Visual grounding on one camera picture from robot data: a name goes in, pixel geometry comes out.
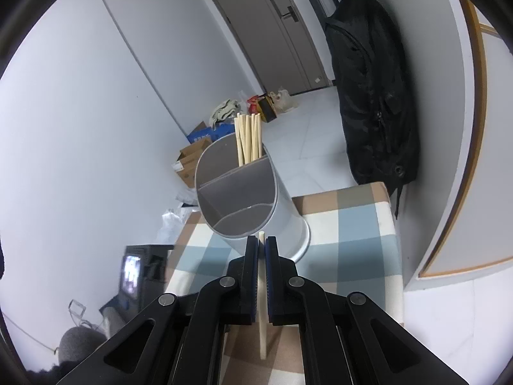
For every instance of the white cabinet wooden trim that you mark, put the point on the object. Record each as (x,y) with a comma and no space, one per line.
(453,148)

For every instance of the brown cardboard box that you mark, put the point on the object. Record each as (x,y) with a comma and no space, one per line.
(190,160)

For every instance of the bundle of wooden chopsticks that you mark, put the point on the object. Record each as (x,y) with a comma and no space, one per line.
(248,140)

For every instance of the black and yellow bag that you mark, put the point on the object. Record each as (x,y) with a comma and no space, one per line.
(266,110)

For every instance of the blue cardboard box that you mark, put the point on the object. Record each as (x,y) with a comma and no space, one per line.
(208,132)

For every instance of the black hanging bag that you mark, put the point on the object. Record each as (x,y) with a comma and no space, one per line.
(368,100)

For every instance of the beige tote bag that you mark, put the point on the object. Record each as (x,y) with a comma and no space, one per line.
(283,101)

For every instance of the checked tablecloth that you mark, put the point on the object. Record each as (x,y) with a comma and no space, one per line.
(352,240)

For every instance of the red snack bag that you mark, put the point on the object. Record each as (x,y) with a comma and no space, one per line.
(253,105)

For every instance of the white plastic bag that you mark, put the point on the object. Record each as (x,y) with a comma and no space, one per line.
(243,100)

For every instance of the crumpled clear plastic bags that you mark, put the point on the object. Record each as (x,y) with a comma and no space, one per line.
(174,220)

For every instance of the clear plastic container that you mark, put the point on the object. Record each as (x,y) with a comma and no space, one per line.
(82,313)

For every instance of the grey door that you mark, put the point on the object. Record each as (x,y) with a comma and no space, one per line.
(260,36)

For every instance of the white utensil holder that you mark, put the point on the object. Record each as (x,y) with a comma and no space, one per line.
(256,196)

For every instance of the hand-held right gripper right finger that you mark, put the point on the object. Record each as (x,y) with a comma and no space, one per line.
(272,276)

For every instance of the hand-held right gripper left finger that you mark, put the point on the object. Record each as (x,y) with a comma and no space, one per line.
(251,276)

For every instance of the beige cloth bundle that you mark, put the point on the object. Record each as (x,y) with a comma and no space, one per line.
(224,112)

